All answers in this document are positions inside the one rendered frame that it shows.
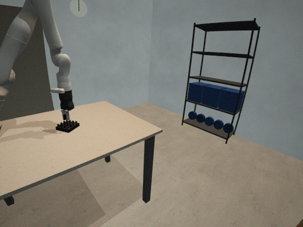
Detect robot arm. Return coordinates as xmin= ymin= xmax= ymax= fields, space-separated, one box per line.
xmin=0 ymin=0 xmax=71 ymax=111

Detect black knob box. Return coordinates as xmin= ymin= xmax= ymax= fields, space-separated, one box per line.
xmin=56 ymin=120 xmax=80 ymax=133

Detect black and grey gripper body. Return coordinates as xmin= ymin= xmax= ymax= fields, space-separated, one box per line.
xmin=50 ymin=82 xmax=74 ymax=110

